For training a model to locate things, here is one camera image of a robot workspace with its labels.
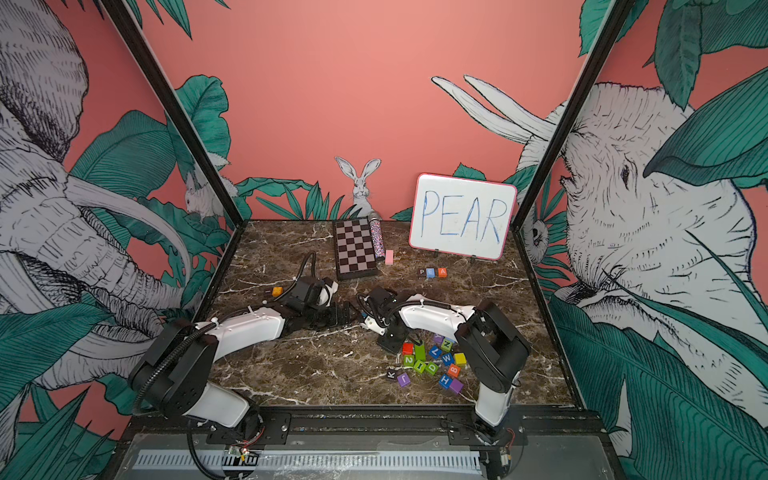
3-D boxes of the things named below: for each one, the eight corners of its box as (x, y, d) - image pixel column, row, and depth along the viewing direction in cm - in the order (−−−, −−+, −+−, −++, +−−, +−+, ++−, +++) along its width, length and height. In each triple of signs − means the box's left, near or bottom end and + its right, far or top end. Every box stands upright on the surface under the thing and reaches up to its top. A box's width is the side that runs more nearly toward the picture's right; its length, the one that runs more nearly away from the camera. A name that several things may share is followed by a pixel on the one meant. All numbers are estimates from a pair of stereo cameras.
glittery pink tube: (372, 270, 108) (372, 263, 105) (369, 216, 126) (368, 209, 123) (386, 268, 109) (386, 262, 106) (381, 215, 127) (380, 208, 124)
